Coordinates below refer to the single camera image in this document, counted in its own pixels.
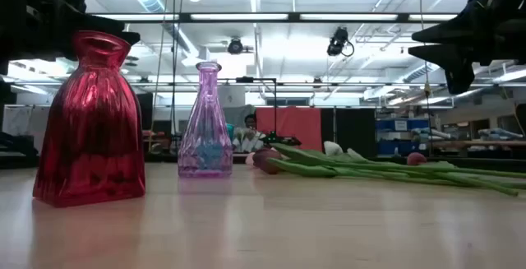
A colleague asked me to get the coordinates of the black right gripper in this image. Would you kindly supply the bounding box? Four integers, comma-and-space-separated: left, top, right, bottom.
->
408, 0, 526, 95

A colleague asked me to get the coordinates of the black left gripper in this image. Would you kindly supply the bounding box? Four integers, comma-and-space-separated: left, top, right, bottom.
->
0, 0, 141, 63

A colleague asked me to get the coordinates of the dark red artificial tulip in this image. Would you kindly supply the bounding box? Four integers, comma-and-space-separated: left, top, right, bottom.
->
406, 151, 428, 167
252, 148, 519, 198

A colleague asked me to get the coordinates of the pink glass bottle vase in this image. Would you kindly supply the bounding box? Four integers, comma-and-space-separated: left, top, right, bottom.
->
177, 61, 234, 179

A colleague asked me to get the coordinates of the white artificial tulip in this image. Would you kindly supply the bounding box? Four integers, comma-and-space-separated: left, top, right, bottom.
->
346, 147, 367, 161
323, 140, 344, 157

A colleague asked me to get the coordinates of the red ribbed glass vase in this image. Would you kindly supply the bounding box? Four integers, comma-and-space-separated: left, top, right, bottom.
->
32, 30, 146, 209

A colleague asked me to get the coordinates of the black overhead light bar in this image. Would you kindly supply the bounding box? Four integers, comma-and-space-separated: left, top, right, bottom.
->
84, 12, 459, 25

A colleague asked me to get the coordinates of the wooden background table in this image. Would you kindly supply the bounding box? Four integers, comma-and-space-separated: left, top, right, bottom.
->
429, 138, 526, 149

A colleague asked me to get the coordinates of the blue storage bins shelf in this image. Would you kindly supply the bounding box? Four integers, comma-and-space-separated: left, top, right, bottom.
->
376, 117, 431, 155

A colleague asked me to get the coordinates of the black partition panel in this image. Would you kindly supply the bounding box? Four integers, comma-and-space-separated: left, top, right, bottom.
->
321, 107, 377, 158

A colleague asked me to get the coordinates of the person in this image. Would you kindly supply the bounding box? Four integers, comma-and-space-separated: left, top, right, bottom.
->
232, 113, 266, 154

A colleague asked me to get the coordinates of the orange-red partition panel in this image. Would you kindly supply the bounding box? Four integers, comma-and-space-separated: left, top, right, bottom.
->
255, 106, 323, 151

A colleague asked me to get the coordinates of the black hanging cable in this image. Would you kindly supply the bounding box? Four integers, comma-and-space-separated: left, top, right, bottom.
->
415, 0, 433, 155

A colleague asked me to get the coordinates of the black ceiling-hung camera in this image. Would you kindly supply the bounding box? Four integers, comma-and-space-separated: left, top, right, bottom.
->
326, 26, 355, 58
227, 37, 245, 55

